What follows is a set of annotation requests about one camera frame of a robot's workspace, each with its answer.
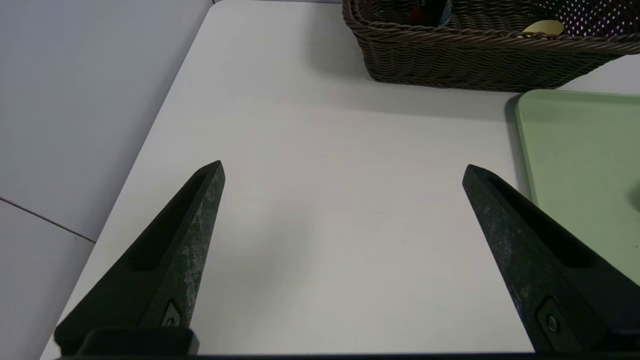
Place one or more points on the light green plastic tray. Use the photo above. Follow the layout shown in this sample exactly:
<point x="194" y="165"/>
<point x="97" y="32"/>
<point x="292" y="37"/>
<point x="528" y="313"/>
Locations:
<point x="585" y="165"/>

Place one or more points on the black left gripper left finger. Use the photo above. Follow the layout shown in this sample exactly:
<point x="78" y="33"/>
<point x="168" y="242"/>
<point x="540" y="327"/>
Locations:
<point x="165" y="275"/>

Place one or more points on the dark cone-shaped squeeze tube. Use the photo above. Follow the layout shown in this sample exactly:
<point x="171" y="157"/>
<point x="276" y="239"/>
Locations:
<point x="432" y="12"/>

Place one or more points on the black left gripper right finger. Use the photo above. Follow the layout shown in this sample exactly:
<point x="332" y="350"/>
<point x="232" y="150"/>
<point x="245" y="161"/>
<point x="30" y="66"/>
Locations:
<point x="560" y="280"/>

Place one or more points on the dark brown wicker basket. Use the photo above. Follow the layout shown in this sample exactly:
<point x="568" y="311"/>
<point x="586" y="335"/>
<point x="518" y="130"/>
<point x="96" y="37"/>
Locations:
<point x="475" y="65"/>

